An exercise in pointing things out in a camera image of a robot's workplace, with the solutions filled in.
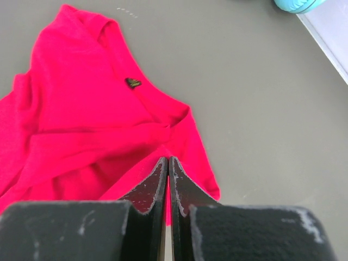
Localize teal white headphones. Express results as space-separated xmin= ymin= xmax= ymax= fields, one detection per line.
xmin=274 ymin=0 xmax=325 ymax=14

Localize red t-shirt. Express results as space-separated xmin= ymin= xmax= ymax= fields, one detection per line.
xmin=1 ymin=5 xmax=220 ymax=209

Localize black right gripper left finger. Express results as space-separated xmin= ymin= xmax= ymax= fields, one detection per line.
xmin=1 ymin=157 xmax=168 ymax=260

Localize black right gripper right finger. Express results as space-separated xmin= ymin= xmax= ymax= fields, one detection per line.
xmin=168 ymin=157 xmax=337 ymax=260

